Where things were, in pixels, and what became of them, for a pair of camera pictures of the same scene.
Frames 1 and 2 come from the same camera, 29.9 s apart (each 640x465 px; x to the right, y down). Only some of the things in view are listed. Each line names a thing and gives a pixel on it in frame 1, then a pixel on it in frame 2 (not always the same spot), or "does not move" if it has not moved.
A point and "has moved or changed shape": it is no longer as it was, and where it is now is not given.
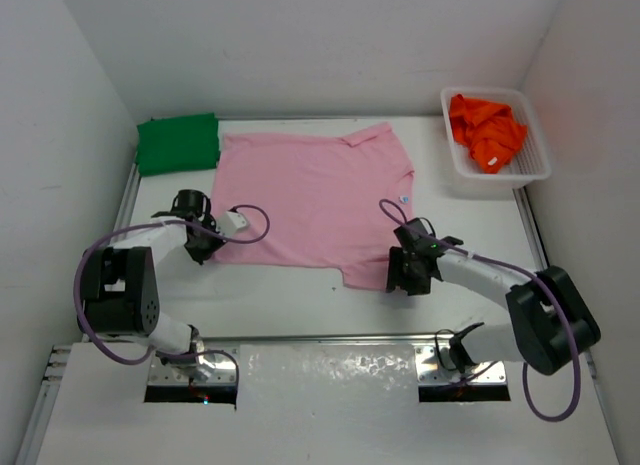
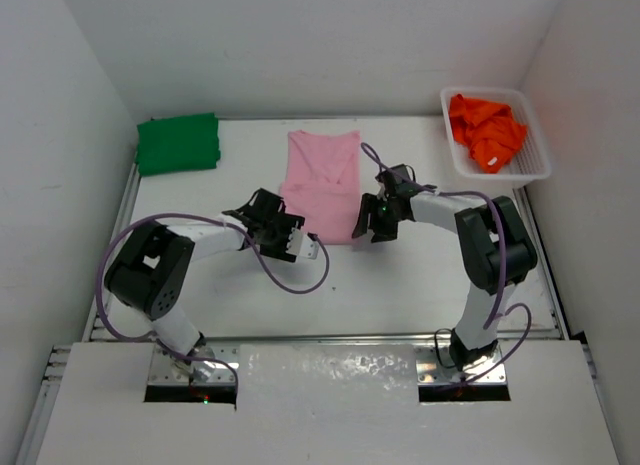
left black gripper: x=199 y=257 -> x=287 y=223
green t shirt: x=178 y=143 does not move
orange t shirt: x=488 y=129 does not move
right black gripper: x=397 y=257 -> x=369 y=206
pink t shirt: x=328 y=205 has moved or changed shape
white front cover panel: x=320 y=404 does not move
